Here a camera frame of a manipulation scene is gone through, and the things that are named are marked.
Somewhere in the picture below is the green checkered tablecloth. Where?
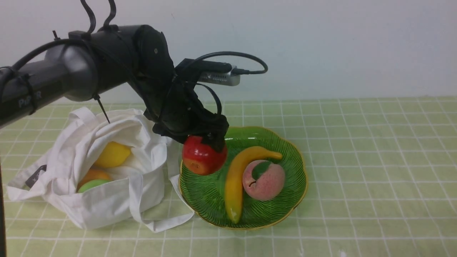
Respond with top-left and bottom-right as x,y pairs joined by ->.
4,96 -> 457,257

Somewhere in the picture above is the green fruit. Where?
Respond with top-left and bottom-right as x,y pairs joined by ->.
77,179 -> 111,193

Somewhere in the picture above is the yellow lemon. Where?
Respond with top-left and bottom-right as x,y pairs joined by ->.
94,142 -> 132,168

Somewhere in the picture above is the black camera cable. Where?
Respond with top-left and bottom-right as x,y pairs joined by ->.
186,51 -> 268,75

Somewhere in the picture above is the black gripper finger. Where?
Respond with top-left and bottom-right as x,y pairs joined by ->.
205,133 -> 226,152

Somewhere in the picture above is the orange fruit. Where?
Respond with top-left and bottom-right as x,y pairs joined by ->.
77,169 -> 112,189

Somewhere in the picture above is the pink peach with leaf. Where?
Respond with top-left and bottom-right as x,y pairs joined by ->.
242,160 -> 285,201

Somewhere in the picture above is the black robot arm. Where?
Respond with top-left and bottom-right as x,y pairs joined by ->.
0,25 -> 229,152

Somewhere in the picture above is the white cloth tote bag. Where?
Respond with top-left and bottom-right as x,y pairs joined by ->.
6,107 -> 194,232

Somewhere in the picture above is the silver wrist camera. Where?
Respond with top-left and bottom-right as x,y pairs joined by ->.
175,59 -> 241,86

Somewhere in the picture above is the yellow banana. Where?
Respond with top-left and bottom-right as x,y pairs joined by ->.
224,146 -> 282,223

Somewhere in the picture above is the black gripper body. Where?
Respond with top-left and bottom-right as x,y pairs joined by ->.
142,80 -> 229,143

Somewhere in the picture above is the green glass fruit plate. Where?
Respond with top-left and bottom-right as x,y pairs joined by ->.
179,126 -> 309,230

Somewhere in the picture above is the red apple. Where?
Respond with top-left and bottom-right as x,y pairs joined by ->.
182,136 -> 227,176

